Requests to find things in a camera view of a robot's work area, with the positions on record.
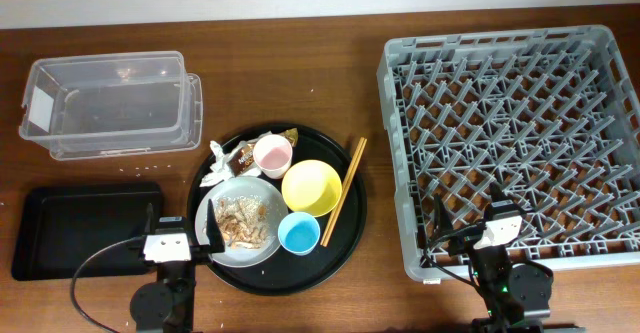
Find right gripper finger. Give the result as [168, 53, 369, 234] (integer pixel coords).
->
[489, 182, 514, 208]
[432, 195, 453, 243]

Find white napkin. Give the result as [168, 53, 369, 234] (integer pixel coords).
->
[200, 135, 263, 187]

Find brown snack wrapper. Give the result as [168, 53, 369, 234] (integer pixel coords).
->
[225, 128, 299, 179]

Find blue cup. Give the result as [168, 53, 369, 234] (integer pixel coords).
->
[277, 212, 320, 256]

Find pink cup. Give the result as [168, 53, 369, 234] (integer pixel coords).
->
[253, 134, 293, 179]

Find yellow bowl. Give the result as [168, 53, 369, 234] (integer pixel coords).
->
[281, 160, 343, 217]

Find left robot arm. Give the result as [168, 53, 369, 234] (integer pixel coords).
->
[130, 204, 225, 333]

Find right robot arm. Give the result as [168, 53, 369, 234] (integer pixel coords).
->
[424, 183, 586, 333]

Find grey dishwasher rack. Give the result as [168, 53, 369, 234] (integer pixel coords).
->
[377, 25, 639, 283]

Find food scraps with rice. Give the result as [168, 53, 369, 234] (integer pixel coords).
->
[208, 196, 269, 250]

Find grey plate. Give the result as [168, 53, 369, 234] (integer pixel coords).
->
[194, 177, 288, 268]

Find black rectangular tray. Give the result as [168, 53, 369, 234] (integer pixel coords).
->
[11, 182, 164, 281]

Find clear plastic bin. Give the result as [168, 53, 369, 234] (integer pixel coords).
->
[18, 51, 203, 161]

